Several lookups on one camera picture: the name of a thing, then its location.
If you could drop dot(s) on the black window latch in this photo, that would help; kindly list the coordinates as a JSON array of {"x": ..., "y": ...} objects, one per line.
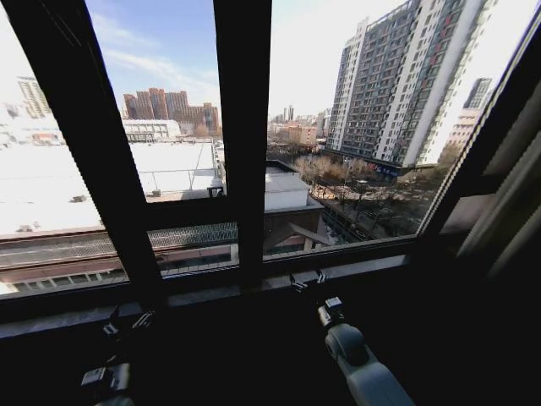
[{"x": 216, "y": 192}]

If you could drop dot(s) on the white flat roof building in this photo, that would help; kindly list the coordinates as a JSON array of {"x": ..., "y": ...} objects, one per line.
[{"x": 46, "y": 182}]

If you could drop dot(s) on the grey stone window sill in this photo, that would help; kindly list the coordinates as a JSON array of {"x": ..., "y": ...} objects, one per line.
[{"x": 198, "y": 296}]

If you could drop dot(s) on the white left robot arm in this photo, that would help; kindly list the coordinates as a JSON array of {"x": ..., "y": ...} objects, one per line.
[{"x": 110, "y": 377}]

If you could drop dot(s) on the pale grey curtain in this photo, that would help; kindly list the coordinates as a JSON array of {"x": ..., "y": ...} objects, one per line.
[{"x": 503, "y": 199}]

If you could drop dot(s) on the black window frame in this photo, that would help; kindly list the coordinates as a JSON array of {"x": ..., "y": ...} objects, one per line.
[{"x": 243, "y": 127}]

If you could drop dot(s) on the red brick building block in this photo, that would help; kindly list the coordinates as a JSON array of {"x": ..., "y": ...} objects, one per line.
[{"x": 169, "y": 108}]

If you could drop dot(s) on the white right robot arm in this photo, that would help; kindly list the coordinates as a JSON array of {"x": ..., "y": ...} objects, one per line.
[{"x": 363, "y": 372}]

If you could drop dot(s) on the tall grey apartment tower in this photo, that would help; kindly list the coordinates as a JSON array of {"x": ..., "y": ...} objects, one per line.
[{"x": 393, "y": 84}]

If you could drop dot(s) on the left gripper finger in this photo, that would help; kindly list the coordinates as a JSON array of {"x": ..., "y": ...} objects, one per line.
[
  {"x": 110, "y": 327},
  {"x": 143, "y": 319}
]

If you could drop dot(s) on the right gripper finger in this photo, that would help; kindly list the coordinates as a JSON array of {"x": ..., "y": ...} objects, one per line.
[
  {"x": 321, "y": 277},
  {"x": 298, "y": 282}
]

